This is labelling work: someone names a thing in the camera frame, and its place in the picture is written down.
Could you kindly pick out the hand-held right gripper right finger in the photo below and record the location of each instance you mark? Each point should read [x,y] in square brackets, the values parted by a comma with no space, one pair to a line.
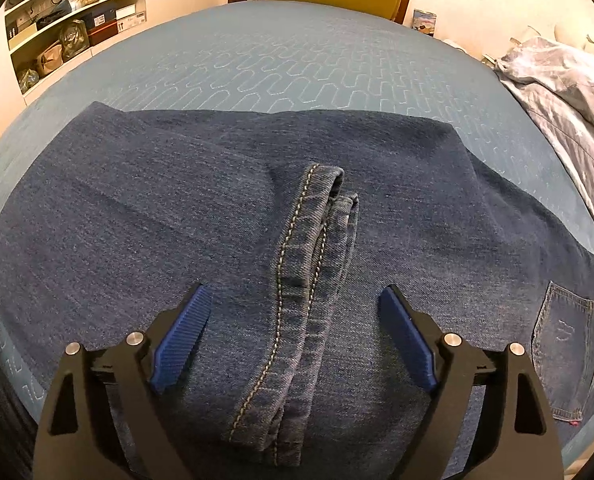
[407,340]

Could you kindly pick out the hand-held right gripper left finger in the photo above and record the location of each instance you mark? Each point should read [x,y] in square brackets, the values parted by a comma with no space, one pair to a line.
[182,340]

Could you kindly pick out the blue denim pants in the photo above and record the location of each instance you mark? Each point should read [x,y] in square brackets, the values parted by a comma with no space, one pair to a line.
[152,210]

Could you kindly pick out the grey star-print duvet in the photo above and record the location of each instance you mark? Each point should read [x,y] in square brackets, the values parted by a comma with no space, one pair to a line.
[567,95]

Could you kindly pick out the small green bag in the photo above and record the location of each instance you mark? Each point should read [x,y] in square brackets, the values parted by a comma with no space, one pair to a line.
[29,80]

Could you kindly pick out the bed with blue quilted cover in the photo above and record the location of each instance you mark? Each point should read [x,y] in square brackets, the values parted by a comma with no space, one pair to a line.
[302,50]

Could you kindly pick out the tan handbag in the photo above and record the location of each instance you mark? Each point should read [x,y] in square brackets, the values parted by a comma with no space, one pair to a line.
[49,60]

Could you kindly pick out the dark red box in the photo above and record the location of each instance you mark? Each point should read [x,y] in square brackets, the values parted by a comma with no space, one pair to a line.
[102,35]

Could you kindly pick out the green plastic bag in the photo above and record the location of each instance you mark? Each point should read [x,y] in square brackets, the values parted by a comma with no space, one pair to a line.
[74,40]

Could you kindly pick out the white shoe box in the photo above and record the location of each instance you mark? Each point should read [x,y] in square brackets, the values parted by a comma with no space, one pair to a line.
[127,16]

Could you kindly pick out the dark blue box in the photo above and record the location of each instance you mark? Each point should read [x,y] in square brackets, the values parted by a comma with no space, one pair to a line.
[98,20]

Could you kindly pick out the small pale box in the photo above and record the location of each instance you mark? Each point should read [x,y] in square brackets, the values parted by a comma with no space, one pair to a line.
[22,34]

